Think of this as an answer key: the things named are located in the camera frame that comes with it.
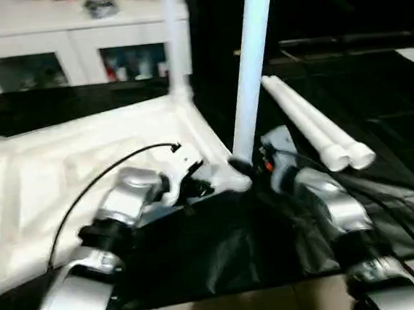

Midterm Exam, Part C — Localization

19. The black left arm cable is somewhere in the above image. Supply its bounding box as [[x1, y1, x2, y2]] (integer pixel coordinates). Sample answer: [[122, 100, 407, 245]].
[[39, 142, 192, 272]]

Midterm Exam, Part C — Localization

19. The white plastic table leg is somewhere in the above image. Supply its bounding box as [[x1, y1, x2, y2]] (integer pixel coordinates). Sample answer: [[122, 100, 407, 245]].
[[261, 71, 351, 178], [269, 67, 378, 178], [159, 0, 197, 103], [218, 0, 290, 168]]

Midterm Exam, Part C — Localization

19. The black flat bar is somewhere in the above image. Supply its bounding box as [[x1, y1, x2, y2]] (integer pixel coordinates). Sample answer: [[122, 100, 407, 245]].
[[278, 29, 414, 52]]

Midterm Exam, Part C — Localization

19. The black bundle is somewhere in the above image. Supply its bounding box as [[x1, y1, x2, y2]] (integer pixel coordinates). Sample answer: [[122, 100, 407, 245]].
[[83, 0, 120, 18]]

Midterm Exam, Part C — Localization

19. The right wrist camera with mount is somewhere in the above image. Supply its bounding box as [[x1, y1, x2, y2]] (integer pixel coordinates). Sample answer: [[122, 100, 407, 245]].
[[259, 124, 300, 168]]

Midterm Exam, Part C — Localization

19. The white plastic table top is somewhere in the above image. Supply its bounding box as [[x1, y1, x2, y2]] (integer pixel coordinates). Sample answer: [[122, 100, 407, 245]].
[[0, 87, 262, 306]]

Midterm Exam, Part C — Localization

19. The white cabinet with glass doors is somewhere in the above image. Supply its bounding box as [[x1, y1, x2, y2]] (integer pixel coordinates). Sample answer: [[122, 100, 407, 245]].
[[0, 0, 195, 94]]

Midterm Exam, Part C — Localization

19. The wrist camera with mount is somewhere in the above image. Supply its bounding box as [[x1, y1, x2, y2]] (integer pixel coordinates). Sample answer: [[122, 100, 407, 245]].
[[156, 144, 212, 204], [259, 124, 300, 168]]

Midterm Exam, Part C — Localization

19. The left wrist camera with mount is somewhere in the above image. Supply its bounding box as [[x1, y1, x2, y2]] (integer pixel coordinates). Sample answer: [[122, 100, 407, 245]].
[[156, 144, 212, 204]]

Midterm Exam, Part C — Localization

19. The black work mat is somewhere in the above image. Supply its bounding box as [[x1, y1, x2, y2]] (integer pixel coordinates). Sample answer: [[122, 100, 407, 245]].
[[0, 53, 414, 310]]

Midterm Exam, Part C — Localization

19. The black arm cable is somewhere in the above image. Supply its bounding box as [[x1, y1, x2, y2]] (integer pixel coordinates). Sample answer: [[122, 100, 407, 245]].
[[39, 142, 192, 272], [275, 135, 414, 283]]

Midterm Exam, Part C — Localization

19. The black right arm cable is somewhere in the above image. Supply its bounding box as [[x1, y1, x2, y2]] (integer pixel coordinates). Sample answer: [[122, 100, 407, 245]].
[[275, 135, 414, 283]]

